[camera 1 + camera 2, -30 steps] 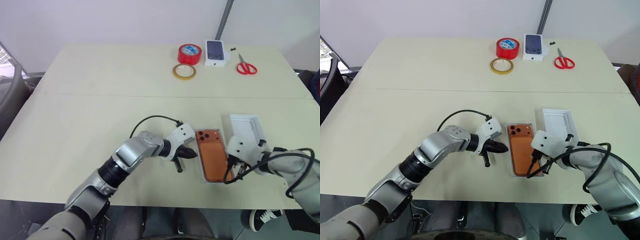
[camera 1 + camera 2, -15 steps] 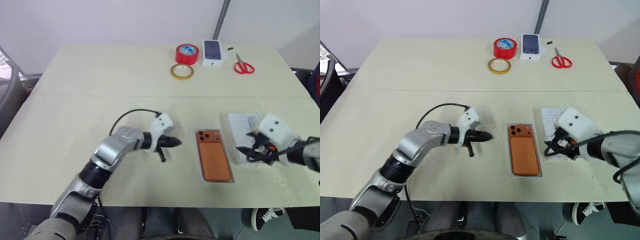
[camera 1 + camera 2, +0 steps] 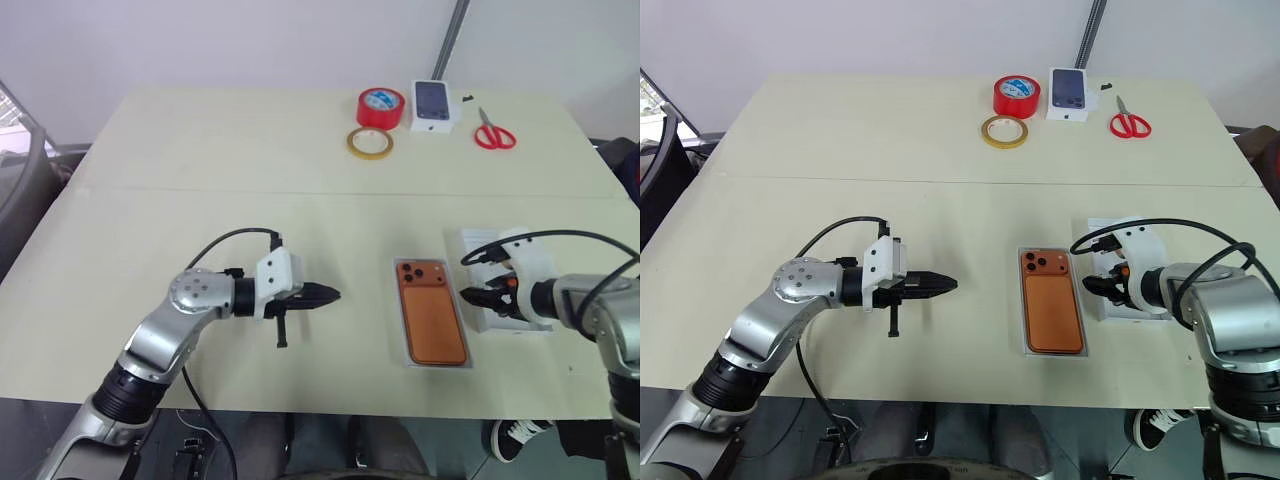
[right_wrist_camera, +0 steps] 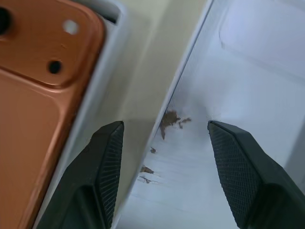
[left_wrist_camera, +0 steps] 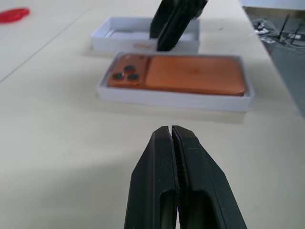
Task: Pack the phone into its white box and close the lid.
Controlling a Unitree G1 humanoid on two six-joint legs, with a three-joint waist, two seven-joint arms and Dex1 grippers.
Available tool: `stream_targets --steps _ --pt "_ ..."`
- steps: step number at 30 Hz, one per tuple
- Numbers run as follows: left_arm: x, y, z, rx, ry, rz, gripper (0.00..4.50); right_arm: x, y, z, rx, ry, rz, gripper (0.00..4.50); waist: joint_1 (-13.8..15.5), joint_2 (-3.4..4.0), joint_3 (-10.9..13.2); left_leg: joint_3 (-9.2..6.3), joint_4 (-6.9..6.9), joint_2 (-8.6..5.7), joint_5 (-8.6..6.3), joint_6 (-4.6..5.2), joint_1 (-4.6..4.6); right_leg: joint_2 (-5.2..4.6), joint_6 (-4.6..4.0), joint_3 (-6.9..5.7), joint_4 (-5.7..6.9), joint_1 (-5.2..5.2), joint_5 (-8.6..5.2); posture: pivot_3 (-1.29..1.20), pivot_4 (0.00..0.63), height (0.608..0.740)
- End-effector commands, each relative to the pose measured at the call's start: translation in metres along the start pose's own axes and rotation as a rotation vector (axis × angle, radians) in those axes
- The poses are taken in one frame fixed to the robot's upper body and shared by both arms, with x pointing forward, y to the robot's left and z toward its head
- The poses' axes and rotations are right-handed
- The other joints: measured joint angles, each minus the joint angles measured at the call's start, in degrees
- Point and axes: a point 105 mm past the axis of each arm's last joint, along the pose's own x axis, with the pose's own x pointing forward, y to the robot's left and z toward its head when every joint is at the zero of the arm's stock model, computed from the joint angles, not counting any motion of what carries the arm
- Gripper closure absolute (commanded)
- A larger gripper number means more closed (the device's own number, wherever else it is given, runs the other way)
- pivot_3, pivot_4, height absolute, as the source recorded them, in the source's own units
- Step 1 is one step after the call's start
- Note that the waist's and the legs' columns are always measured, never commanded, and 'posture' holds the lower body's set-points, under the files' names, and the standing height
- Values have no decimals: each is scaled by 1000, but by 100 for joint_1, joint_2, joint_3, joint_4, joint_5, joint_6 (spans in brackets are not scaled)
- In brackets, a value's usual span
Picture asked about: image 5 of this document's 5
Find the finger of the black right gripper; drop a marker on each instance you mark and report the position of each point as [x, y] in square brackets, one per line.
[177, 26]
[157, 22]

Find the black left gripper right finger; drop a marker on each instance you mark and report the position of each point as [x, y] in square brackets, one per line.
[205, 188]

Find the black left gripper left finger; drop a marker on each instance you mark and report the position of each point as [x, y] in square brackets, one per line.
[152, 181]

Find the white phone box lid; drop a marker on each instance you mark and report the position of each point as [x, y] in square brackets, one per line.
[119, 44]

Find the white phone box base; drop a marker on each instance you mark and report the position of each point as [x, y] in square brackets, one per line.
[166, 101]

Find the orange smartphone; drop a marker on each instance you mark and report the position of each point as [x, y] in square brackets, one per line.
[190, 74]

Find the black antenna rod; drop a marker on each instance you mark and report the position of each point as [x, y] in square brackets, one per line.
[285, 27]

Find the red round plastic object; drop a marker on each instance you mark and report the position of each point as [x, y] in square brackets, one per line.
[13, 14]

